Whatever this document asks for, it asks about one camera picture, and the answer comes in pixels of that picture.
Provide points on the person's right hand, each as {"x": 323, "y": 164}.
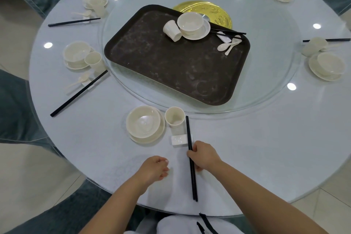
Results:
{"x": 205, "y": 157}

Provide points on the person's left hand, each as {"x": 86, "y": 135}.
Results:
{"x": 152, "y": 170}

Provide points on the black tray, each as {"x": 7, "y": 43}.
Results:
{"x": 164, "y": 72}

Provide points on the person's right forearm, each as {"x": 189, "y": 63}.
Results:
{"x": 260, "y": 203}

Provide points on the person's left forearm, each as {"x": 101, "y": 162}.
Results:
{"x": 109, "y": 209}

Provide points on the person's white shirt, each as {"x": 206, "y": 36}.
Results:
{"x": 178, "y": 225}

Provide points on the white round table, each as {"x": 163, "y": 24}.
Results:
{"x": 274, "y": 146}

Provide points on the glass lazy susan turntable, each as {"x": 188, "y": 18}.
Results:
{"x": 274, "y": 50}

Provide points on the gold turntable base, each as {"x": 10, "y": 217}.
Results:
{"x": 186, "y": 7}

